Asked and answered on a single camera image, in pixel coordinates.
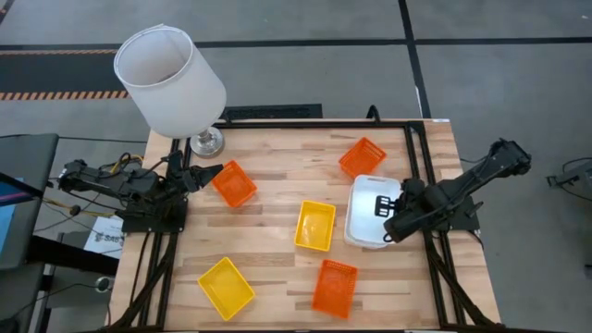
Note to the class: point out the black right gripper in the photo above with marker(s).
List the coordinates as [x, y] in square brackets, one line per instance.
[409, 199]

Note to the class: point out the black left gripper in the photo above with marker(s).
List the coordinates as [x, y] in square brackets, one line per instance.
[178, 178]

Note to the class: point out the white plastic storage bin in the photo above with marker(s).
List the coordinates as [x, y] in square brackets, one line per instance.
[365, 222]

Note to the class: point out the orange plastic basket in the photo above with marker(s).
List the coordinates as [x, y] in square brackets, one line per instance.
[363, 158]
[236, 187]
[335, 289]

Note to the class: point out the yellow plastic basket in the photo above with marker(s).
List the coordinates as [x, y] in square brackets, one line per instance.
[315, 226]
[226, 289]

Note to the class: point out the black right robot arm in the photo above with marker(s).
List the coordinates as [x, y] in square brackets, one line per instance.
[462, 185]

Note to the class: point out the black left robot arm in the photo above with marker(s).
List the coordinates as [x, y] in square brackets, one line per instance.
[115, 182]

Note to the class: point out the white shade silver table lamp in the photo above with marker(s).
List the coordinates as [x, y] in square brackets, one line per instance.
[171, 88]

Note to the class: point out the white printed paper sheet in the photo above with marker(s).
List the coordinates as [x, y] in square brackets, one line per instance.
[105, 238]

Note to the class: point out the round black floor puck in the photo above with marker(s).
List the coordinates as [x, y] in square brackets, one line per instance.
[103, 284]

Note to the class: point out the dark grey side desk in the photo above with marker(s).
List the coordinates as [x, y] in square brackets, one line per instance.
[28, 157]

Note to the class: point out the grey stand beside table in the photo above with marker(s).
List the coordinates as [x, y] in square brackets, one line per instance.
[573, 176]

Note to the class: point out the screen with blue display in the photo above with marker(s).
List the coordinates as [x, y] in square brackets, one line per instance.
[9, 194]

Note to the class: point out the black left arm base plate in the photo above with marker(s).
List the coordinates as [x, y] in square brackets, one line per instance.
[157, 224]

